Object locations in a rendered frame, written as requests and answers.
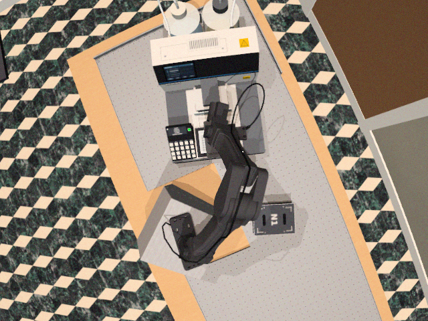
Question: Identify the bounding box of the white microplate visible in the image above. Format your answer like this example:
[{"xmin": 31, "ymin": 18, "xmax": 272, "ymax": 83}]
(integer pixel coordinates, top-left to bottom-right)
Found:
[{"xmin": 198, "ymin": 130, "xmax": 207, "ymax": 154}]

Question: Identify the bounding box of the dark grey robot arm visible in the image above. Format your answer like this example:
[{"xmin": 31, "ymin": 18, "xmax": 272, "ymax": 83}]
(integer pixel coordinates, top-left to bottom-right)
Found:
[{"xmin": 169, "ymin": 102, "xmax": 269, "ymax": 271}]

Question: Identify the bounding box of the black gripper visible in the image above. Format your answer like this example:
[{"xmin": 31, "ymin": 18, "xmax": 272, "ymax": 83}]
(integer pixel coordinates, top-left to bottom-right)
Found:
[{"xmin": 203, "ymin": 121, "xmax": 220, "ymax": 158}]

